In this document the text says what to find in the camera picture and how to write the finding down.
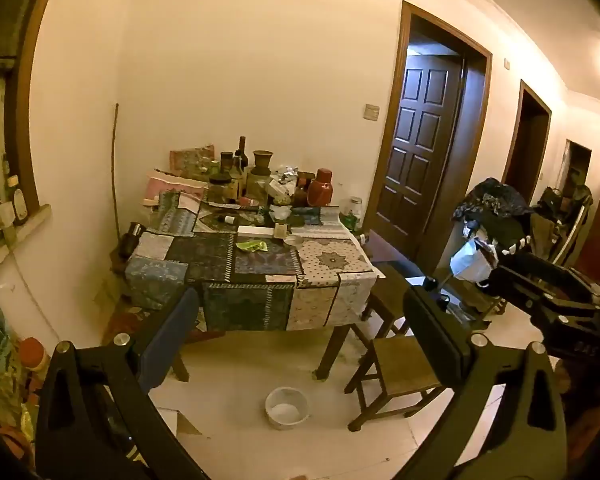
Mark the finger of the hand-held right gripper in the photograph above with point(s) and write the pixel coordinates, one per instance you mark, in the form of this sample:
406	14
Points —
530	272

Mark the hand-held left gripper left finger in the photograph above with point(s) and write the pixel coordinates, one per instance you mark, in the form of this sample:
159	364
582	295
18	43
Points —
166	340

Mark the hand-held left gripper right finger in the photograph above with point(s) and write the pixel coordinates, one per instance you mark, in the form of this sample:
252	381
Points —
432	332

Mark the black paper cup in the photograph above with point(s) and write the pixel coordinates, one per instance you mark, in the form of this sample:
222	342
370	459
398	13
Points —
131	242

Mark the white plastic bucket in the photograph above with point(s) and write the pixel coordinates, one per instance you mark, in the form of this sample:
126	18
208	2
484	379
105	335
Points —
286	410

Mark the wooden stool light seat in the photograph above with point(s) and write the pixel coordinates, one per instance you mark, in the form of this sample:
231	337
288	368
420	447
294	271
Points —
400	365

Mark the dark wooden stool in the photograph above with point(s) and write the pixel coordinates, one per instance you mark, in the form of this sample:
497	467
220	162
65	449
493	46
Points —
387	290

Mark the coat rack with clothes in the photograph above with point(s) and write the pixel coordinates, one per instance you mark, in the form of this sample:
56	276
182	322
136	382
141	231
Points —
565	220

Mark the pile of dark clothing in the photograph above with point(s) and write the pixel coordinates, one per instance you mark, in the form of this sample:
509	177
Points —
495	210

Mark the cardboard piece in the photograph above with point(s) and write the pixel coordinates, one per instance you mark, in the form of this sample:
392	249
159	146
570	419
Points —
182	425

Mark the patchwork tablecloth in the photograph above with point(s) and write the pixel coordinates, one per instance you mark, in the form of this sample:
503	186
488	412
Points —
250	270

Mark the green wrapper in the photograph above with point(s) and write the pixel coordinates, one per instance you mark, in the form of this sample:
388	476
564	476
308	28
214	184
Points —
252	246

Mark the orange lidded jar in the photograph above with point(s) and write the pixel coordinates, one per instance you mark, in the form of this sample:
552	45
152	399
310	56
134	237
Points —
34	355

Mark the glass jar green leaves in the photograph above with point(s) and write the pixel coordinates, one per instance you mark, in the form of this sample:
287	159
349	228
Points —
351	222

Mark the white long box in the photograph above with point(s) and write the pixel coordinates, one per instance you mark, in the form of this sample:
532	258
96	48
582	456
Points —
255	231

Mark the glass jar white lid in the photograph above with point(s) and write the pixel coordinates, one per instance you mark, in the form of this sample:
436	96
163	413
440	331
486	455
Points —
352	205

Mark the pink cloth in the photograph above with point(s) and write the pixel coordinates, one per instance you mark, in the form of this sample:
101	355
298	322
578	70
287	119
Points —
172	187

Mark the brown panelled door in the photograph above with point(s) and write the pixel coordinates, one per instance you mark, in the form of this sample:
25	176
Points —
420	155

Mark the small round dish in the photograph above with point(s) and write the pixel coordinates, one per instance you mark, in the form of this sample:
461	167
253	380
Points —
293	240

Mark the glass jar black lid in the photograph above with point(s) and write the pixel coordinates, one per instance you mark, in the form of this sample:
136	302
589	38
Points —
220	187

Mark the thin wooden stick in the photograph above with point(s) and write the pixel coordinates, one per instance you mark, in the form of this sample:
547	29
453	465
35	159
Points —
114	170

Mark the red thermos bottle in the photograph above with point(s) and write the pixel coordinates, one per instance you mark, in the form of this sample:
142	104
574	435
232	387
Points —
321	190

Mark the white medicine box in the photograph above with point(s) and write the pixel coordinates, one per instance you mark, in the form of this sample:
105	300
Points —
279	189

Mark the brown ceramic vase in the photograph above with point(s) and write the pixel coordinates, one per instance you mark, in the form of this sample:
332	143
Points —
261	175

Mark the dark wine bottle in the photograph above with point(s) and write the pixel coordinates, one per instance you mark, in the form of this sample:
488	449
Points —
241	152

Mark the silver foil packet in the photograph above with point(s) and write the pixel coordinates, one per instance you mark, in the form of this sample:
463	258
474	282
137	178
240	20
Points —
287	174

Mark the narrow brown doorway frame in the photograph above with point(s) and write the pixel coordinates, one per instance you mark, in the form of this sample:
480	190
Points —
542	150

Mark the brown door frame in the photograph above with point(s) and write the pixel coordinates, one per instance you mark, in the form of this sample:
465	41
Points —
480	110

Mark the beige wall switch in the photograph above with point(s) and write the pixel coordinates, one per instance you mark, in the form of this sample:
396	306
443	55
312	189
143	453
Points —
371	112

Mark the brown arched window frame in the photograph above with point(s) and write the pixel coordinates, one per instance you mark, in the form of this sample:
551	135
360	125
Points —
25	85

